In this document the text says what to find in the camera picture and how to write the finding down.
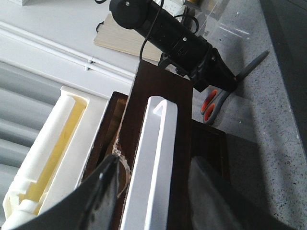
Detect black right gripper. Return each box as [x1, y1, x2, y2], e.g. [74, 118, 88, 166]
[158, 43, 238, 92]

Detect cream foam packing block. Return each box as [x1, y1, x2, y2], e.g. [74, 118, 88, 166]
[2, 86, 108, 230]

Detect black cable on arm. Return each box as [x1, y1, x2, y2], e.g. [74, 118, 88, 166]
[94, 0, 166, 60]

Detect light wooden board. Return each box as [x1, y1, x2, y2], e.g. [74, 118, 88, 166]
[93, 13, 164, 62]

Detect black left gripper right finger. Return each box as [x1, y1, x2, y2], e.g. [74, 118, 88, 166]
[189, 156, 290, 230]

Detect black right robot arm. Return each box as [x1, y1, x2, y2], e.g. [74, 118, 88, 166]
[109, 0, 237, 92]

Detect clear acrylic box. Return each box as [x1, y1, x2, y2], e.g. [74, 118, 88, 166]
[197, 0, 259, 41]

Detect dark wooden drawer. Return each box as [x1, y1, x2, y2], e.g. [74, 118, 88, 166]
[112, 60, 193, 230]

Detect dark wooden drawer cabinet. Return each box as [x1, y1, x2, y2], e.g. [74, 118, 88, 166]
[85, 92, 230, 230]

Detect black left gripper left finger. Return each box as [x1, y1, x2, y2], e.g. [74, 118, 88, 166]
[15, 155, 119, 230]

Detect white power strip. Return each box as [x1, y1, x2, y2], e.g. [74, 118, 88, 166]
[163, 0, 185, 16]

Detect grey orange handled scissors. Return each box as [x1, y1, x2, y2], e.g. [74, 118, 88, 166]
[201, 50, 269, 125]

